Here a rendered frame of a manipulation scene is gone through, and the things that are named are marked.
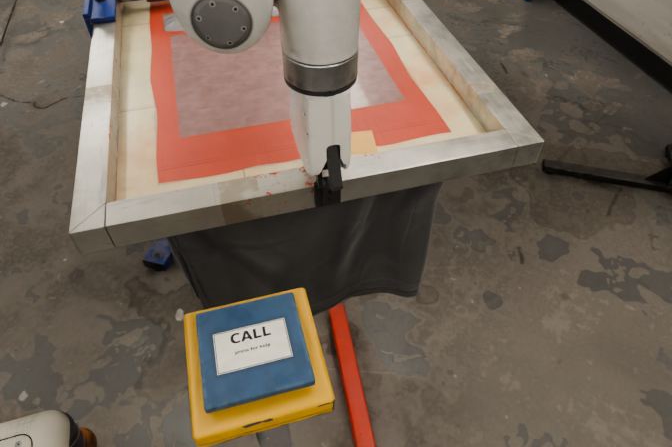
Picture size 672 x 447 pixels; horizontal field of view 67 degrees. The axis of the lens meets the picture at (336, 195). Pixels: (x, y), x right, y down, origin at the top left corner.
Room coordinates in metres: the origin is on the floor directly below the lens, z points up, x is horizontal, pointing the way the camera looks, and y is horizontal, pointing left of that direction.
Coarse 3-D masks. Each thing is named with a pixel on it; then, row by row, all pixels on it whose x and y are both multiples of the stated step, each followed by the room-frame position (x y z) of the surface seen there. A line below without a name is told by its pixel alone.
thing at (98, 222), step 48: (96, 48) 0.74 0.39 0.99; (432, 48) 0.76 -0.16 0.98; (96, 96) 0.60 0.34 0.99; (480, 96) 0.60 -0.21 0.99; (96, 144) 0.50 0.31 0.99; (432, 144) 0.50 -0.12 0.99; (480, 144) 0.50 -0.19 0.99; (528, 144) 0.50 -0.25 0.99; (96, 192) 0.41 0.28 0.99; (192, 192) 0.41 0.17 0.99; (240, 192) 0.41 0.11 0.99; (288, 192) 0.41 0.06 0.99; (384, 192) 0.45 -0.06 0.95; (96, 240) 0.36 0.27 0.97; (144, 240) 0.37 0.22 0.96
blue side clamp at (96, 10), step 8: (88, 0) 0.86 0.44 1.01; (112, 0) 0.88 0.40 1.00; (88, 8) 0.84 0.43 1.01; (96, 8) 0.85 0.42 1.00; (104, 8) 0.85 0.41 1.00; (112, 8) 0.85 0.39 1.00; (88, 16) 0.82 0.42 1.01; (96, 16) 0.82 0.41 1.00; (104, 16) 0.82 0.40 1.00; (112, 16) 0.83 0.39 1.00; (88, 24) 0.81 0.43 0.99
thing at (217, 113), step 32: (160, 32) 0.85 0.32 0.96; (160, 64) 0.75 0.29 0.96; (192, 64) 0.75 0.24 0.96; (224, 64) 0.75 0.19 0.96; (256, 64) 0.75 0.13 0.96; (160, 96) 0.65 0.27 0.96; (192, 96) 0.65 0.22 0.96; (224, 96) 0.65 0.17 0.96; (256, 96) 0.65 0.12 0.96; (288, 96) 0.65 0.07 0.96; (160, 128) 0.58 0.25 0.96; (192, 128) 0.57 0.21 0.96; (224, 128) 0.57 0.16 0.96; (256, 128) 0.58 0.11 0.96; (288, 128) 0.58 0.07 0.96; (160, 160) 0.51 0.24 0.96; (192, 160) 0.51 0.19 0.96; (224, 160) 0.51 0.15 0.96; (256, 160) 0.51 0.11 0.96; (288, 160) 0.51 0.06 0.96
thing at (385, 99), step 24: (360, 24) 0.88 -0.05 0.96; (360, 48) 0.80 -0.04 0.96; (384, 48) 0.80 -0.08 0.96; (360, 72) 0.72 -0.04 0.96; (384, 72) 0.72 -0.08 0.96; (360, 96) 0.65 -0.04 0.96; (384, 96) 0.65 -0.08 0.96; (408, 96) 0.65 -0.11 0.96; (360, 120) 0.59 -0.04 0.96; (384, 120) 0.59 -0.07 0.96; (408, 120) 0.59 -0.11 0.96; (432, 120) 0.59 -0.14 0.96; (384, 144) 0.54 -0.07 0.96
